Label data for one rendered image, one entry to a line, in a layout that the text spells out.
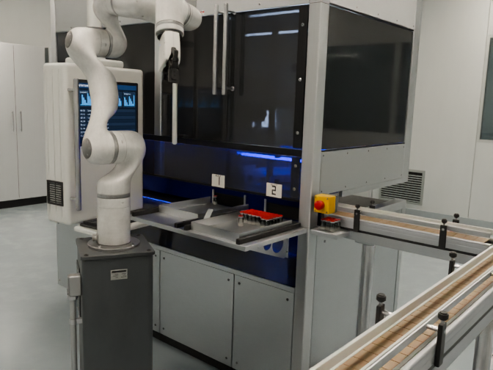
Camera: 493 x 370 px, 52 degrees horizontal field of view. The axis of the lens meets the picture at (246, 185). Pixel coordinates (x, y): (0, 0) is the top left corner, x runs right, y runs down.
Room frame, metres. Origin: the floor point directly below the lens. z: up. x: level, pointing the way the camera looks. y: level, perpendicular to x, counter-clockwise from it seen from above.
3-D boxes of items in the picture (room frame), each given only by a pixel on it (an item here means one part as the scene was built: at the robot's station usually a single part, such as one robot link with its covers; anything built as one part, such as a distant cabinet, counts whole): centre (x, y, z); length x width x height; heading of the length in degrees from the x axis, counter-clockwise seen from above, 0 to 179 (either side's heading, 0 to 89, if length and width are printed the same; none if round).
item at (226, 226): (2.06, 0.01, 0.90); 0.34 x 0.26 x 0.04; 140
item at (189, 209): (2.37, 0.20, 0.90); 0.34 x 0.26 x 0.04; 140
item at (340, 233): (2.11, -0.37, 0.87); 0.14 x 0.13 x 0.02; 140
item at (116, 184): (1.87, 0.47, 1.16); 0.19 x 0.12 x 0.24; 136
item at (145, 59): (2.92, 0.69, 1.50); 0.49 x 0.01 x 0.59; 50
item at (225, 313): (3.14, 0.20, 0.44); 2.06 x 1.00 x 0.88; 50
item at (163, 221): (2.21, 0.11, 0.87); 0.70 x 0.48 x 0.02; 50
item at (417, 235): (2.01, -0.64, 0.92); 0.69 x 0.16 x 0.16; 50
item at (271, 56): (2.29, -0.07, 1.50); 0.43 x 0.01 x 0.59; 50
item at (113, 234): (1.84, 0.49, 0.95); 0.19 x 0.19 x 0.18
